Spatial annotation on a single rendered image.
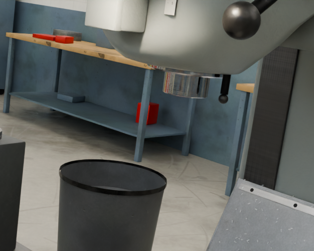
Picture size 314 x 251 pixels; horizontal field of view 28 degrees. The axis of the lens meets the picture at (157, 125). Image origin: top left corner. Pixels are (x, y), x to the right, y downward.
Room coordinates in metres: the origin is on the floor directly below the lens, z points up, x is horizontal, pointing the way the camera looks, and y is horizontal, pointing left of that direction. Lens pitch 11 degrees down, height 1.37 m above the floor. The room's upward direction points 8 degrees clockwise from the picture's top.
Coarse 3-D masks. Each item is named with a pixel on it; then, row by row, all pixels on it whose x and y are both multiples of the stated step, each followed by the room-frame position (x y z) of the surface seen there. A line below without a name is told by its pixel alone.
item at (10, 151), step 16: (0, 128) 0.98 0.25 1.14; (0, 144) 0.93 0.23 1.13; (16, 144) 0.95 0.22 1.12; (0, 160) 0.93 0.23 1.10; (16, 160) 0.96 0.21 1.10; (0, 176) 0.93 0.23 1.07; (16, 176) 0.96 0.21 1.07; (0, 192) 0.93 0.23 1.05; (16, 192) 0.96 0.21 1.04; (0, 208) 0.94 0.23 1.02; (16, 208) 0.96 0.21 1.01; (0, 224) 0.94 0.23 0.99; (16, 224) 0.97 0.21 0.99; (0, 240) 0.94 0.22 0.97
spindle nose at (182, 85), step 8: (168, 80) 0.63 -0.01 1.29; (176, 80) 0.62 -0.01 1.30; (184, 80) 0.62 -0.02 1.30; (192, 80) 0.62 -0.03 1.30; (200, 80) 0.62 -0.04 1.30; (208, 80) 0.64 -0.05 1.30; (168, 88) 0.63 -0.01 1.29; (176, 88) 0.62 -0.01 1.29; (184, 88) 0.62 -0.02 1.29; (192, 88) 0.62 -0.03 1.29; (200, 88) 0.63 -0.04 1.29; (208, 88) 0.64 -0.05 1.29; (184, 96) 0.62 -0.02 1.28; (192, 96) 0.62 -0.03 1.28; (200, 96) 0.63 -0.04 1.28
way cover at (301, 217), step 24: (240, 192) 1.01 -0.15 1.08; (264, 192) 0.98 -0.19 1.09; (240, 216) 0.98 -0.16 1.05; (264, 216) 0.96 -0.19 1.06; (288, 216) 0.94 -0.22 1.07; (312, 216) 0.92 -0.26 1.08; (216, 240) 0.98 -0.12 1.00; (240, 240) 0.96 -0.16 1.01; (264, 240) 0.94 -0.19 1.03; (288, 240) 0.92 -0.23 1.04; (312, 240) 0.90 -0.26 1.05
